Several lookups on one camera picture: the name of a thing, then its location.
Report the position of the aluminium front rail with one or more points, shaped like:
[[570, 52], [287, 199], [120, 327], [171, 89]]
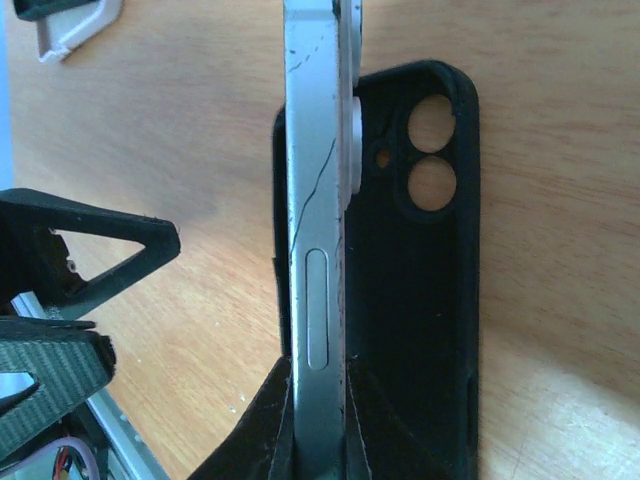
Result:
[[128, 457]]

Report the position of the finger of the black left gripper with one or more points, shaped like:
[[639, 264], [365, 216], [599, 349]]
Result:
[[37, 258], [69, 362]]

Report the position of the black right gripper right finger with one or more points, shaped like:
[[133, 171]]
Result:
[[378, 444]]

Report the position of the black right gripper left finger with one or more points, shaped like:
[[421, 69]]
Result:
[[261, 446]]

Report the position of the white phone case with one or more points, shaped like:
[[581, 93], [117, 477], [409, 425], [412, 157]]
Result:
[[64, 25]]

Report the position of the dark smartphone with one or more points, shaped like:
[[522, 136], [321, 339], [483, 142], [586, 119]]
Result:
[[324, 136]]

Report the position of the black silicone phone case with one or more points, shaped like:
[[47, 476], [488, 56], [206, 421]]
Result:
[[412, 252]]

